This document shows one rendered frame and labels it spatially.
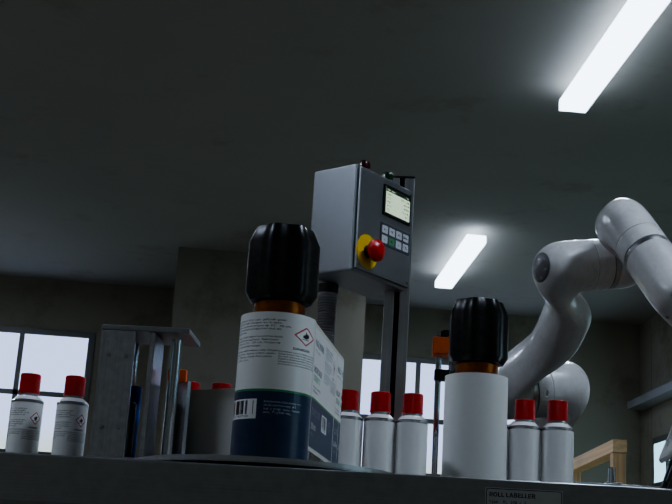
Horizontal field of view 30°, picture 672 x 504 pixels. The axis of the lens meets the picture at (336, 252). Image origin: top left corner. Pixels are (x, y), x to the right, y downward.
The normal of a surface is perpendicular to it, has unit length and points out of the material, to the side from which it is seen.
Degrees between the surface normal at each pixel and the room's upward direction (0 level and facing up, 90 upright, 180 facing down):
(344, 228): 90
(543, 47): 180
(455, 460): 90
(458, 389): 90
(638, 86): 180
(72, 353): 90
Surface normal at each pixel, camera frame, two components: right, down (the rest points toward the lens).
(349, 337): 0.09, -0.26
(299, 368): 0.62, -0.17
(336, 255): -0.61, -0.25
